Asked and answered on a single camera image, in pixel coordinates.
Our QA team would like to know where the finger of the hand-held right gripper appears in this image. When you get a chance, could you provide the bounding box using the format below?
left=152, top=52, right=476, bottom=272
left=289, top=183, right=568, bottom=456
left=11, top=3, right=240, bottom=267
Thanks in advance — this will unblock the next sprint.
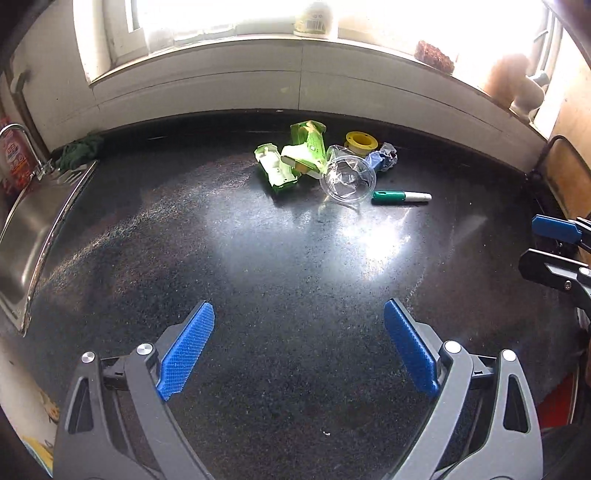
left=532, top=214, right=591, bottom=253
left=518, top=248, right=591, bottom=296

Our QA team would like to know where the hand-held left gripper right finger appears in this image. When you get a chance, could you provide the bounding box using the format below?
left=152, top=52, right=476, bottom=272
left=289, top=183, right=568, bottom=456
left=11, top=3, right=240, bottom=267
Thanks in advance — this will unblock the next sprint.
left=384, top=298, right=544, bottom=480

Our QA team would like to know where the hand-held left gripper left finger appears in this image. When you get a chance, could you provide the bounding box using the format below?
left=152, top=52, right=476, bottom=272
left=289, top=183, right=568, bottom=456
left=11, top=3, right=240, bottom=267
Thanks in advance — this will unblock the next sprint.
left=53, top=300, right=215, bottom=480

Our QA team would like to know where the green and white marker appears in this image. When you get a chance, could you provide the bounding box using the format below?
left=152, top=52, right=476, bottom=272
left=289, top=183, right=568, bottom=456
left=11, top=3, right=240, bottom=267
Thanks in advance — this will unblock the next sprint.
left=372, top=191, right=433, bottom=206

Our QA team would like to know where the clear plastic cup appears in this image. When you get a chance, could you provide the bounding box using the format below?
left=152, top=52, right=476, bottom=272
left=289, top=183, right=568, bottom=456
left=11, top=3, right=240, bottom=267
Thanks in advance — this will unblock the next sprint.
left=320, top=144, right=378, bottom=204

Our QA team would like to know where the small green carton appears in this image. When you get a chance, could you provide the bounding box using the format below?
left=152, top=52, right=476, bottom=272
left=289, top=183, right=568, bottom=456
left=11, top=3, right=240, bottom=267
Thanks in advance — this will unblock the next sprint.
left=256, top=143, right=301, bottom=193

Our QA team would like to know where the torn green carton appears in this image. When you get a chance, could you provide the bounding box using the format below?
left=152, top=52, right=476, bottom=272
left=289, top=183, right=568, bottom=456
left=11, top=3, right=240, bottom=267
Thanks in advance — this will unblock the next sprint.
left=281, top=121, right=329, bottom=179

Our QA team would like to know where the wooden cutting board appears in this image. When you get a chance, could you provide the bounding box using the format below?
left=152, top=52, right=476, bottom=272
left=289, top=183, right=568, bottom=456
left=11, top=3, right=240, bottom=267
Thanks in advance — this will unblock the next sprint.
left=549, top=138, right=591, bottom=219

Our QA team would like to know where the black metal rack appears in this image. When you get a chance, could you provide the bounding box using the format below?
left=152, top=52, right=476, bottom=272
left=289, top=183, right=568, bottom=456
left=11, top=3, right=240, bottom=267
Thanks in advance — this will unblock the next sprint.
left=525, top=135, right=591, bottom=223

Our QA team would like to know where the red object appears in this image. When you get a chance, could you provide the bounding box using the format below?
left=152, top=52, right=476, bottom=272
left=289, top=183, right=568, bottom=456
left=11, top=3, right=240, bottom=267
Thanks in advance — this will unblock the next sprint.
left=536, top=382, right=579, bottom=426

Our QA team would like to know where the white stone mortar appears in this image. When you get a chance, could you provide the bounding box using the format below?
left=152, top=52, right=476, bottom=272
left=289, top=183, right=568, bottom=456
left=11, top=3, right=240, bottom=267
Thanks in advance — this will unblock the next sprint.
left=510, top=78, right=548, bottom=117

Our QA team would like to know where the plywood panel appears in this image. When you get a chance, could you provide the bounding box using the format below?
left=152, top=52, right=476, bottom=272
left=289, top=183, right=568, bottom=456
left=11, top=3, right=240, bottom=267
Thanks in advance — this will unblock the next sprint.
left=531, top=28, right=591, bottom=145

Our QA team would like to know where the bamboo utensil holder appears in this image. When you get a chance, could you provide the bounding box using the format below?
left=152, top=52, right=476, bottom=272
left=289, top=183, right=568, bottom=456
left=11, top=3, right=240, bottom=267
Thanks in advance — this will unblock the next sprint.
left=480, top=53, right=530, bottom=100

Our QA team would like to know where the stainless steel sink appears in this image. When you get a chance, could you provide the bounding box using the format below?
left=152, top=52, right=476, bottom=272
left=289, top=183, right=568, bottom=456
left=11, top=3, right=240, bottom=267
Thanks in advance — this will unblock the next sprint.
left=0, top=159, right=99, bottom=334

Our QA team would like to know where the yellow tape spool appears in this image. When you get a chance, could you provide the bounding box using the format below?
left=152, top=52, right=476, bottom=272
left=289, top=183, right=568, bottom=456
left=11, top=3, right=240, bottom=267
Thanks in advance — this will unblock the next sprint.
left=345, top=131, right=380, bottom=156

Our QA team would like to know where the dark green cloth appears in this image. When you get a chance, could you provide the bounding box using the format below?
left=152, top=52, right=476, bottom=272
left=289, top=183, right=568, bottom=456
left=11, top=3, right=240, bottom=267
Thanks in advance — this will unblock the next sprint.
left=55, top=134, right=105, bottom=169

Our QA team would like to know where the red label bottle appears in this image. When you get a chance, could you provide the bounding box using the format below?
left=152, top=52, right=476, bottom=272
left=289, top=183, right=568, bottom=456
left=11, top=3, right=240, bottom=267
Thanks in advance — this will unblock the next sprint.
left=0, top=138, right=34, bottom=195

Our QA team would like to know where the chrome faucet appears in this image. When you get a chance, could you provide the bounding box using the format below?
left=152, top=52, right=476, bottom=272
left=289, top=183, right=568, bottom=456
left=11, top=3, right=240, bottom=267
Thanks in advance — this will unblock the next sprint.
left=0, top=122, right=54, bottom=182

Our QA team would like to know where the white pump soap bottle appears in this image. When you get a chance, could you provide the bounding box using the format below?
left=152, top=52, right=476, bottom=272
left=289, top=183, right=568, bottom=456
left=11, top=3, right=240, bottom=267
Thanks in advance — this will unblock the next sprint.
left=293, top=0, right=341, bottom=40

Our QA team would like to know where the white window frame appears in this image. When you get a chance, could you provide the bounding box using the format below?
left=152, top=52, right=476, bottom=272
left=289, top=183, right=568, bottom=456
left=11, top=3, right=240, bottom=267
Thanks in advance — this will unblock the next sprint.
left=74, top=0, right=561, bottom=123

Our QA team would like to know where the black wall handle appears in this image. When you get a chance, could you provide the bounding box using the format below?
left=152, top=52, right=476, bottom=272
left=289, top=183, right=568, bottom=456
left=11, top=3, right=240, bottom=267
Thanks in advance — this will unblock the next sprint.
left=12, top=69, right=51, bottom=157

